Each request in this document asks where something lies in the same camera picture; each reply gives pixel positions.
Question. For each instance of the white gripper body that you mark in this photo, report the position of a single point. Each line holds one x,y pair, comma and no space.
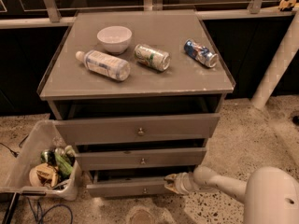
182,183

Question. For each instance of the grey bottom drawer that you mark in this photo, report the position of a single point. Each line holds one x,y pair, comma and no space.
132,182

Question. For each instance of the grey drawer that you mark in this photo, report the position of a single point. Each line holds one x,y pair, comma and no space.
131,159
132,182
137,129

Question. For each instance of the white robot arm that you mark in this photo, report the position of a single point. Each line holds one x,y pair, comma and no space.
270,196

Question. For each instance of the grey top drawer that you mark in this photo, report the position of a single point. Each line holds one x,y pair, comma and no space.
137,129

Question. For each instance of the grey middle drawer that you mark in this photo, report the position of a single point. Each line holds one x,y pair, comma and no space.
131,159

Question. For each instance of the grey drawer cabinet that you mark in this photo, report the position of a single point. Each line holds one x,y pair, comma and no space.
186,87

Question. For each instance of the green can in bin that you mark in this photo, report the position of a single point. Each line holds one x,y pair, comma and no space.
64,167

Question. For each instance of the green white soda can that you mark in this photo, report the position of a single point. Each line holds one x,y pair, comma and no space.
151,57

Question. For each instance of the blue soda can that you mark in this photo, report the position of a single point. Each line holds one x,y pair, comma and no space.
201,53

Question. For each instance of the clear plastic bottle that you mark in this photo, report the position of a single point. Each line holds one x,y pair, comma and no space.
104,64

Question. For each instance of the crumpled snack wrapper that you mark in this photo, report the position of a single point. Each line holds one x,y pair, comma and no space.
43,175

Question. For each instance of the clear plastic bin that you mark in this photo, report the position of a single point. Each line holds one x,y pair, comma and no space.
43,136

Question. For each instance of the white ceramic bowl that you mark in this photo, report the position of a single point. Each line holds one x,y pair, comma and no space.
115,39

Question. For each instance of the white diagonal pillar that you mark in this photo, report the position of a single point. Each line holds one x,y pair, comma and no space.
286,51

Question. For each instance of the yellow object on ledge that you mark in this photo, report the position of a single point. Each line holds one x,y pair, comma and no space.
286,5

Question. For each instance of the metal window railing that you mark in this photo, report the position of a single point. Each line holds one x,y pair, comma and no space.
53,13

